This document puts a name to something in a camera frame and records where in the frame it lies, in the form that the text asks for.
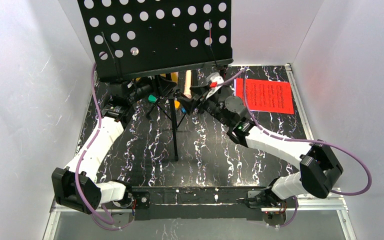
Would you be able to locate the green and grey eraser block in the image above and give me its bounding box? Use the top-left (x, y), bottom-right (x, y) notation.
top-left (148, 94), bottom-right (158, 103)

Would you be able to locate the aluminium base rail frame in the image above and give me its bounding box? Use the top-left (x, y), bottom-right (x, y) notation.
top-left (42, 63), bottom-right (358, 240)

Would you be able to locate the yellow and grey eraser block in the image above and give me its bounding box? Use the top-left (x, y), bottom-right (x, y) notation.
top-left (174, 100), bottom-right (181, 110)

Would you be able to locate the red sheet music page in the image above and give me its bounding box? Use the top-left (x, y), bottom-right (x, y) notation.
top-left (234, 78), bottom-right (295, 115)

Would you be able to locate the black tripod music stand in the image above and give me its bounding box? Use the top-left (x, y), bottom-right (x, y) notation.
top-left (76, 0), bottom-right (234, 162)

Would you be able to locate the round three-colour drawer cabinet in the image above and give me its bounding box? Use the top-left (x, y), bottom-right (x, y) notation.
top-left (160, 72), bottom-right (179, 84)

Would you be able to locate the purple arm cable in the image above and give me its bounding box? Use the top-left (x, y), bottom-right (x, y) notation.
top-left (221, 67), bottom-right (373, 228)
top-left (74, 62), bottom-right (133, 231)

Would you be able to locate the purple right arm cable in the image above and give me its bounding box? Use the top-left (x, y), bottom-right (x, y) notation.
top-left (221, 67), bottom-right (373, 228)

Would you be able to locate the pink microphone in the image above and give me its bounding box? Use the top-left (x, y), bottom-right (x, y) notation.
top-left (183, 70), bottom-right (192, 99)

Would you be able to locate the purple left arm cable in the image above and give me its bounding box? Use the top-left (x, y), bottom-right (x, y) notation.
top-left (74, 62), bottom-right (133, 231)

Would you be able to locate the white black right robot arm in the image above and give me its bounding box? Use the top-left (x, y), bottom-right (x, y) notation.
top-left (178, 85), bottom-right (344, 208)

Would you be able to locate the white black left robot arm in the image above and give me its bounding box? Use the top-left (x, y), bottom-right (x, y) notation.
top-left (51, 75), bottom-right (177, 215)

